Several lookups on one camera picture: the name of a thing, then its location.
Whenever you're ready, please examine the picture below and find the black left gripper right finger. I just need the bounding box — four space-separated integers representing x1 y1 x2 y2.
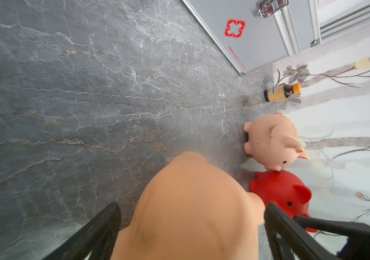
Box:
264 203 337 260

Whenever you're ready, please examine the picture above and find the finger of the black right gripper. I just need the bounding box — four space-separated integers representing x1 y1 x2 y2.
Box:
293 216 370 260

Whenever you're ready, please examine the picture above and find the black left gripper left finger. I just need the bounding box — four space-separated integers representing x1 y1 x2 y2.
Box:
44 202 122 260

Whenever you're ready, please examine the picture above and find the pink piggy bank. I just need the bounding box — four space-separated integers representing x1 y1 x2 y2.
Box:
243 112 309 171
111 152 265 260

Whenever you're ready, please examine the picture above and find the red piggy bank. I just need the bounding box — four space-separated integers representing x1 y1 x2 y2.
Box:
249 170 312 219

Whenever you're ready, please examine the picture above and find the small brown orange-capped bottle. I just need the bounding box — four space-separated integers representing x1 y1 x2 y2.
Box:
264 83 301 102

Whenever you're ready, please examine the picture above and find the silver aluminium first aid case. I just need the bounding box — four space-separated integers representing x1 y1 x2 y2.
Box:
183 0 370 76

